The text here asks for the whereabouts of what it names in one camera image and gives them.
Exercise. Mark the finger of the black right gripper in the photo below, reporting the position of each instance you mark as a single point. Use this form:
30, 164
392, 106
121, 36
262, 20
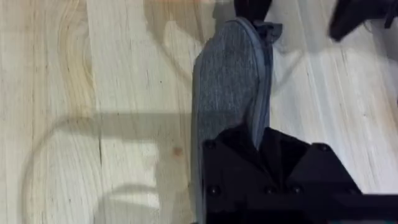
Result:
354, 15
252, 8

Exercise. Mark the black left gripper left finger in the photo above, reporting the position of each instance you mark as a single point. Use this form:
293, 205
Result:
227, 174

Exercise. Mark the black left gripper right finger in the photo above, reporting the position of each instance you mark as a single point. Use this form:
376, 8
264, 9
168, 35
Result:
317, 171

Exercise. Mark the grey fabric zip bag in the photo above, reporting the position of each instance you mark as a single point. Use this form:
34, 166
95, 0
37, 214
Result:
227, 77

